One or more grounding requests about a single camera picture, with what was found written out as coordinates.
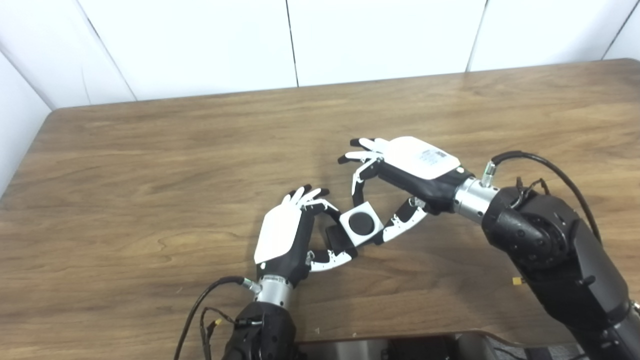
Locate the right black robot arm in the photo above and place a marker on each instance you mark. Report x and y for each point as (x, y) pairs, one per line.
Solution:
(550, 240)

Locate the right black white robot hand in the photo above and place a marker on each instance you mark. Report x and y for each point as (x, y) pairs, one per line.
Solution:
(420, 160)

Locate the white square piece with hole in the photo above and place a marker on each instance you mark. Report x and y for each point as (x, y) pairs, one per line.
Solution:
(358, 240)

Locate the black peg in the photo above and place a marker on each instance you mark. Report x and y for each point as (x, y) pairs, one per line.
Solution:
(361, 223)

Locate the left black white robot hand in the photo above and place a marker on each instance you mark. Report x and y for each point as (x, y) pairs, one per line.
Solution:
(280, 235)

